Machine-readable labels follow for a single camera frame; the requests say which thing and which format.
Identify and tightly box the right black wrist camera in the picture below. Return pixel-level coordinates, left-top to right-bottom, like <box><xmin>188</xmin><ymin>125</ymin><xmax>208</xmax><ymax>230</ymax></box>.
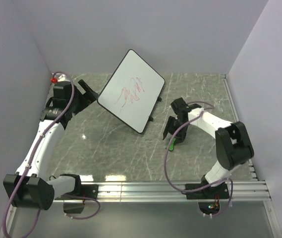
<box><xmin>170</xmin><ymin>98</ymin><xmax>202</xmax><ymax>118</ymax></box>

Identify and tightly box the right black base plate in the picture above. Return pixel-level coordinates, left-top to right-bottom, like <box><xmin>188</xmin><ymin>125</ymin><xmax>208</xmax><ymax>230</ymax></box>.
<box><xmin>183</xmin><ymin>182</ymin><xmax>229</xmax><ymax>200</ymax></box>

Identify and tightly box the aluminium right side rail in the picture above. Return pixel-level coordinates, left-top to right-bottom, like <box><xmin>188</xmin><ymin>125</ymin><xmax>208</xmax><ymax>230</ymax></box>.
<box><xmin>221</xmin><ymin>74</ymin><xmax>260</xmax><ymax>181</ymax></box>

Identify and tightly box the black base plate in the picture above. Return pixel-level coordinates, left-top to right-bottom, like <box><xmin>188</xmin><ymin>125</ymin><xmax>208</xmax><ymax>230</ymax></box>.
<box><xmin>183</xmin><ymin>182</ymin><xmax>229</xmax><ymax>200</ymax></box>
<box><xmin>56</xmin><ymin>183</ymin><xmax>99</xmax><ymax>199</ymax></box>

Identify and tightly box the aluminium rail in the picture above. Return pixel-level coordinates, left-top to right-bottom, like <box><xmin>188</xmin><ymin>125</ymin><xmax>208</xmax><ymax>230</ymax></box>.
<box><xmin>77</xmin><ymin>180</ymin><xmax>271</xmax><ymax>203</ymax></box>
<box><xmin>221</xmin><ymin>74</ymin><xmax>260</xmax><ymax>181</ymax></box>

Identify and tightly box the purple cable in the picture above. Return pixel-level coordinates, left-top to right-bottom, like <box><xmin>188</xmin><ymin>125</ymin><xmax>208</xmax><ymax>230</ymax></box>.
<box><xmin>164</xmin><ymin>101</ymin><xmax>233</xmax><ymax>219</ymax></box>
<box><xmin>1</xmin><ymin>71</ymin><xmax>101</xmax><ymax>238</ymax></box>

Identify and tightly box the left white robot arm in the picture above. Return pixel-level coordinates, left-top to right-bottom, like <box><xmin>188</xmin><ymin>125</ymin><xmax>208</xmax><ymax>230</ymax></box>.
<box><xmin>3</xmin><ymin>75</ymin><xmax>98</xmax><ymax>210</ymax></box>

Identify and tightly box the green whiteboard eraser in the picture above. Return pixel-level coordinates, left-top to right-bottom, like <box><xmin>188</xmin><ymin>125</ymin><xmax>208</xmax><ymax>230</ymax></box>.
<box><xmin>166</xmin><ymin>138</ymin><xmax>178</xmax><ymax>152</ymax></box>

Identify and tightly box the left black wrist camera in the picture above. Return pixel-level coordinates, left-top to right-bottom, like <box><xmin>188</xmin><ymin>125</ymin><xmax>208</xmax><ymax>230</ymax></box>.
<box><xmin>53</xmin><ymin>81</ymin><xmax>72</xmax><ymax>100</ymax></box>

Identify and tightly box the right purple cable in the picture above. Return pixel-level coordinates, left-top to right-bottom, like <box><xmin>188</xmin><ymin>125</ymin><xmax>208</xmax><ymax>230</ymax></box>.
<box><xmin>164</xmin><ymin>101</ymin><xmax>233</xmax><ymax>219</ymax></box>

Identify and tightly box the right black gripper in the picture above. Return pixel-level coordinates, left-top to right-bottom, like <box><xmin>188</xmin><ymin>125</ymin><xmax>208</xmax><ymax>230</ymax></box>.
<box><xmin>163</xmin><ymin>116</ymin><xmax>188</xmax><ymax>145</ymax></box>

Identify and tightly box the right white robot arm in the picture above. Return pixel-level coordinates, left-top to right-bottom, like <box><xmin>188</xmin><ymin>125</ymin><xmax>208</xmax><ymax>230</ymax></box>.
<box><xmin>163</xmin><ymin>106</ymin><xmax>254</xmax><ymax>198</ymax></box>

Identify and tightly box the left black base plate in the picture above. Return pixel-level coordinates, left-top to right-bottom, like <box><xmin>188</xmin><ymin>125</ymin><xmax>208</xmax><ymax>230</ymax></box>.
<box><xmin>56</xmin><ymin>183</ymin><xmax>99</xmax><ymax>199</ymax></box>

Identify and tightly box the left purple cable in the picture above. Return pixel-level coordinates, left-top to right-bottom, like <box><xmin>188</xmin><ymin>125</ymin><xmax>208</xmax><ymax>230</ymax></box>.
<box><xmin>1</xmin><ymin>71</ymin><xmax>101</xmax><ymax>238</ymax></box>

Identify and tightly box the white whiteboard black frame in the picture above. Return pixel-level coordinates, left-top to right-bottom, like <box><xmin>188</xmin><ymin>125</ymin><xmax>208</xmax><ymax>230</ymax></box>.
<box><xmin>97</xmin><ymin>49</ymin><xmax>165</xmax><ymax>134</ymax></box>

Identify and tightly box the aluminium front rail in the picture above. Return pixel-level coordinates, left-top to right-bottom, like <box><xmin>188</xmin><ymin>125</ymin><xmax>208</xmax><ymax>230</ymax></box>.
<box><xmin>77</xmin><ymin>180</ymin><xmax>271</xmax><ymax>203</ymax></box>

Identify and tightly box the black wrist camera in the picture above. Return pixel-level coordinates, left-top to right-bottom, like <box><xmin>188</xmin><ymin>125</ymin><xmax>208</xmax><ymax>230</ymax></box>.
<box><xmin>170</xmin><ymin>98</ymin><xmax>202</xmax><ymax>118</ymax></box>
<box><xmin>53</xmin><ymin>81</ymin><xmax>72</xmax><ymax>100</ymax></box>

